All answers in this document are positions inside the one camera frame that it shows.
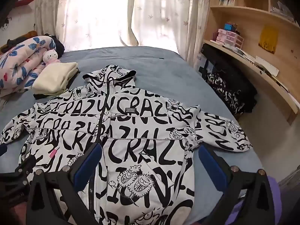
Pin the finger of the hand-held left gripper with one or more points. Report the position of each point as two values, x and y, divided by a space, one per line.
2 150
14 175

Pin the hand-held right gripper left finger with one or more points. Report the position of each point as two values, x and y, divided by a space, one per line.
88 164

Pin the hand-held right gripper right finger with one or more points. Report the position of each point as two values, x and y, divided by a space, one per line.
212 168

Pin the black white printed jacket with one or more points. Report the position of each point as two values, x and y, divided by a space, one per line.
131 126

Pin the black white clothes pile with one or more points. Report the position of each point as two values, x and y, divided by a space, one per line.
225 93

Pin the person's purple clothing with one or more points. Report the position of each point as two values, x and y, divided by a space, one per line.
275 199

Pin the cream folded garment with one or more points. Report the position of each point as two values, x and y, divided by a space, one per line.
55 77

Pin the pink blue floral quilt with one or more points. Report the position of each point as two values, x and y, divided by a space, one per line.
21 61

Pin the white cat plush toy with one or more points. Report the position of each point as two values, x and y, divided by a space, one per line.
51 56

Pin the black knitted garment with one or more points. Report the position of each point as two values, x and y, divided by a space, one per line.
14 43

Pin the white storage box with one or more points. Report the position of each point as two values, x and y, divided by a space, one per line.
199 61

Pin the papers on desk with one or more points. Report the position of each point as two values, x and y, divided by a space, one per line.
264 66

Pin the black fluffy garment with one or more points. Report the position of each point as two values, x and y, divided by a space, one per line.
58 45

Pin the wooden bookshelf desk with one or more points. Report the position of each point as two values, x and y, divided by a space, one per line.
283 70

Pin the pink drawer organizer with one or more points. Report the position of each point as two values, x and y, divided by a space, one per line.
229 38

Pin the yellow hanging cloth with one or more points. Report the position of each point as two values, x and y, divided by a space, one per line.
269 38

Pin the blue box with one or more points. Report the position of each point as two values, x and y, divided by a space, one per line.
230 27

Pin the sheer floral curtain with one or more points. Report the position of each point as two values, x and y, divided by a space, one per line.
89 14
168 16

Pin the stack of papers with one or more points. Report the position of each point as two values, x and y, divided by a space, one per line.
282 10

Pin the face wall sticker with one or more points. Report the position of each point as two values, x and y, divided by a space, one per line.
4 24

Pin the red wall shelf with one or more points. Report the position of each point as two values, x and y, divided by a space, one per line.
23 2

